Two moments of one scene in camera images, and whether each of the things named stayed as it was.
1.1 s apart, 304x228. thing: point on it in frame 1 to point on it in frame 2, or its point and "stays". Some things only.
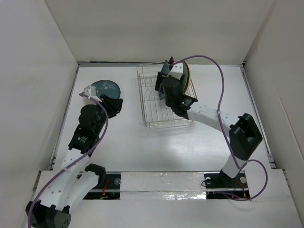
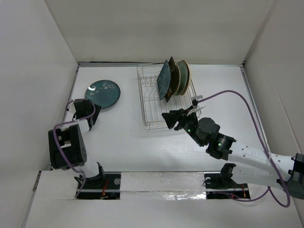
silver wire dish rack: (156, 113) stays
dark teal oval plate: (166, 68) stays
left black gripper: (113, 105) to (97, 111)
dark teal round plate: (108, 87) stays
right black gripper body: (168, 102) to (189, 124)
